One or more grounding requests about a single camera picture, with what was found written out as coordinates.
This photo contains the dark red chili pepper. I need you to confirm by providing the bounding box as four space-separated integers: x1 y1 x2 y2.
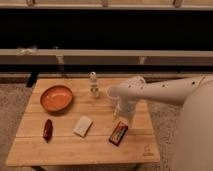
43 119 53 142

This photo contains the clear plastic bottle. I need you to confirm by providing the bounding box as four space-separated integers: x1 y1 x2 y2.
89 72 99 98

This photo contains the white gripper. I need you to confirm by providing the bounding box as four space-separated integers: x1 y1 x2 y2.
113 99 137 127

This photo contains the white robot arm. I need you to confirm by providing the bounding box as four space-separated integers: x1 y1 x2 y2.
107 75 213 171

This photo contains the white ceramic cup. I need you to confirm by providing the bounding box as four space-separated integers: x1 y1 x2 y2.
107 87 117 102

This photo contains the wooden table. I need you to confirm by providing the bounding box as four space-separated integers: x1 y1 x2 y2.
6 78 160 166

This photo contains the white sponge block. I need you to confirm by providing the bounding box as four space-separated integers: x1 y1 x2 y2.
73 116 93 137

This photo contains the grey metal rail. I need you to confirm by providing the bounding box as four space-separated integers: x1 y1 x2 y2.
0 48 213 66

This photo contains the orange ceramic bowl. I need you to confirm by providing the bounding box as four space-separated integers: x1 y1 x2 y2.
40 85 73 112

